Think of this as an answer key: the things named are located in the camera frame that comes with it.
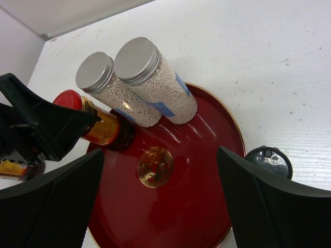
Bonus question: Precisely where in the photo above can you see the silver lid bead jar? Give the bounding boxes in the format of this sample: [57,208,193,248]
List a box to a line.
[76,52,161,128]
[114,37,198,125]

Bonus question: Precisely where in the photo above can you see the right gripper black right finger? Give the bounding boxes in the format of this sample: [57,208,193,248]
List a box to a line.
[217,147,330,247]

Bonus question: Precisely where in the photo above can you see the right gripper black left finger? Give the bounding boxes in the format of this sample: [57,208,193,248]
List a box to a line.
[1,149,104,247]

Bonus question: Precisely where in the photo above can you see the red lid sauce jar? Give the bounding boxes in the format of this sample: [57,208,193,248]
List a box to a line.
[1,160,46,181]
[53,90,135,151]

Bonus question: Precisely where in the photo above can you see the black cap white salt bottle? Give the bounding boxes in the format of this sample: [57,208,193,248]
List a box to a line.
[245,146,293,180]

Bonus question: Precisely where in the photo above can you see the round red lacquer tray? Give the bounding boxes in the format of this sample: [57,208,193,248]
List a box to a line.
[88,84,246,247]

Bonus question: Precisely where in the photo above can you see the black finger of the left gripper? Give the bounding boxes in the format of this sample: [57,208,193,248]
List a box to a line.
[1,73,100,162]

